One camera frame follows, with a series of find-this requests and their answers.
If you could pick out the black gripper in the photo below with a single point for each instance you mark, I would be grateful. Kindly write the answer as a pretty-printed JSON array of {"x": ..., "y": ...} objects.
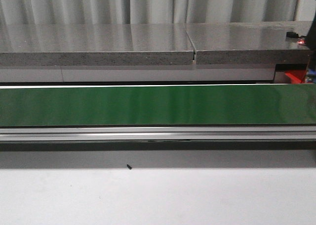
[{"x": 310, "y": 39}]

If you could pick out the small sensor circuit board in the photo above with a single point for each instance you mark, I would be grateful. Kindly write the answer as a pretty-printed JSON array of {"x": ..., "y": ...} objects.
[{"x": 300, "y": 39}]

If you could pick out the red plastic tray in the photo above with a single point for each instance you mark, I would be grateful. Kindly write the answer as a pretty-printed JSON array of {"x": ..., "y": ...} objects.
[{"x": 296, "y": 76}]

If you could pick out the grey stone counter slab right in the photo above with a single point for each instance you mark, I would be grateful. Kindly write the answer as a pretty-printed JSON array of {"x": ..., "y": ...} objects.
[{"x": 248, "y": 43}]

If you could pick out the grey stone counter slab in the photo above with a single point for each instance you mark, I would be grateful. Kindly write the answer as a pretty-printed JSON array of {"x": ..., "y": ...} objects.
[
  {"x": 248, "y": 43},
  {"x": 95, "y": 45}
]

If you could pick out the green conveyor belt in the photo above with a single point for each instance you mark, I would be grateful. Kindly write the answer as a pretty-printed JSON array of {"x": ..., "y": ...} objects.
[{"x": 159, "y": 105}]

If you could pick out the grey stone counter slab left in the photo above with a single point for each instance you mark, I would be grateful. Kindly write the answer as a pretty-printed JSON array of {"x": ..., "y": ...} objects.
[{"x": 95, "y": 45}]

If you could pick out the white pleated curtain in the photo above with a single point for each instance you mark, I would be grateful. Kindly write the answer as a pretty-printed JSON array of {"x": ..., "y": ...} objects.
[{"x": 153, "y": 11}]

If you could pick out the aluminium conveyor frame rail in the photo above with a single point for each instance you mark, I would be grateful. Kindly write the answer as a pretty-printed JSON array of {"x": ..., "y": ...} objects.
[{"x": 296, "y": 133}]

